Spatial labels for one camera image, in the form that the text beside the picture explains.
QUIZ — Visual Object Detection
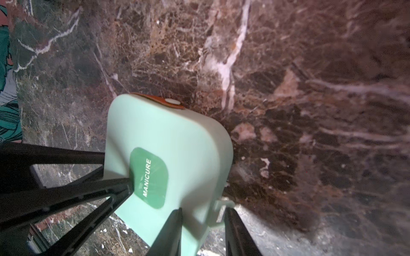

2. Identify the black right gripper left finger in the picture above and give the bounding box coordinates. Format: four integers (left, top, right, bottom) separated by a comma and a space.
146, 208, 183, 256

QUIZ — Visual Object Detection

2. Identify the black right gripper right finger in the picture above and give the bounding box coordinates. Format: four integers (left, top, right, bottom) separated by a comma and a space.
224, 208, 262, 256

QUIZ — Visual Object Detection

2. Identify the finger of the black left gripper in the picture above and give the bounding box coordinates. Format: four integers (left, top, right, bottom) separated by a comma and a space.
1, 142, 105, 192
1, 178, 133, 256

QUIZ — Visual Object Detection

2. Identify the green nail clipper case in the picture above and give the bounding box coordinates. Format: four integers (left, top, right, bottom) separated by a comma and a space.
104, 94, 233, 256

